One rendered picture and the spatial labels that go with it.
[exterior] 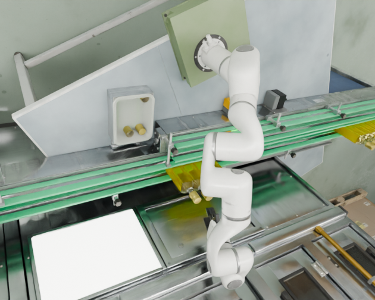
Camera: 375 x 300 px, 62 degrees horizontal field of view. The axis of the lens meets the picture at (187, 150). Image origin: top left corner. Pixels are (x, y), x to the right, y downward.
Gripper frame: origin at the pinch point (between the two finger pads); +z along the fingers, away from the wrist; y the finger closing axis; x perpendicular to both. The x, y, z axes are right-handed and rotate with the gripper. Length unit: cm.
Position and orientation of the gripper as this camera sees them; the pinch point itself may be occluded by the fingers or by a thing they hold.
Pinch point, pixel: (209, 216)
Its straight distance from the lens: 123.0
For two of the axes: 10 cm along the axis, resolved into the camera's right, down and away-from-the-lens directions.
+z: -2.3, -5.8, 7.8
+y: 1.4, -8.2, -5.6
